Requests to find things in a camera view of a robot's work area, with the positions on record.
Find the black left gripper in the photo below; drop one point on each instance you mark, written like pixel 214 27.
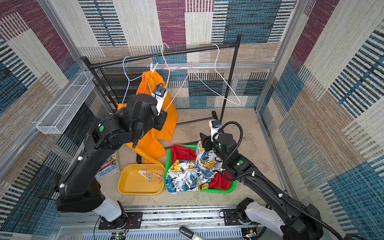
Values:
pixel 162 120

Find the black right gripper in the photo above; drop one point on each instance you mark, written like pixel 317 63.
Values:
pixel 206 142

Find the red shorts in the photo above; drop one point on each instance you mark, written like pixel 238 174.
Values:
pixel 192 162

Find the white blue patterned shorts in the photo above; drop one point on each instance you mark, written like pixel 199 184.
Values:
pixel 192 171

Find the white plastic hanger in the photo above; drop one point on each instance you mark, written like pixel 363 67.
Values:
pixel 238 102

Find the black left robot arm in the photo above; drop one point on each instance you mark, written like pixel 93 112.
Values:
pixel 79 190

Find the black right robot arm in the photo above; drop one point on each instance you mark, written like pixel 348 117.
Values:
pixel 285 215

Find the green plastic basket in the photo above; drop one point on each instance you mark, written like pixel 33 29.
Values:
pixel 210 183

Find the colourful book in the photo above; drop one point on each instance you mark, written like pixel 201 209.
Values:
pixel 109 167

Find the yellow plastic tray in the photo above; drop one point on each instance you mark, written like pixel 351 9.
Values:
pixel 132 183

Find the black clothes rack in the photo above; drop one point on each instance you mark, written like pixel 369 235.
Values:
pixel 190 66

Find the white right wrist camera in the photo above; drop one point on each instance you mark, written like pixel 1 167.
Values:
pixel 215 126

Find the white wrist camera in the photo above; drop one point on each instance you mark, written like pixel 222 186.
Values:
pixel 215 126
pixel 159 93

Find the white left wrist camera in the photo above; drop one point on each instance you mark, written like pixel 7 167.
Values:
pixel 159 93

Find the blue wire hanger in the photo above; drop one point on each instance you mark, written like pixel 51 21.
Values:
pixel 128 79

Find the black wire shoe shelf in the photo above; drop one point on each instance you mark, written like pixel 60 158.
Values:
pixel 115 83

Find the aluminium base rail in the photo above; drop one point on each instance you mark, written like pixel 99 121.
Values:
pixel 155 223

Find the white wire mesh basket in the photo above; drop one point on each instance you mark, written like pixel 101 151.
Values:
pixel 60 115

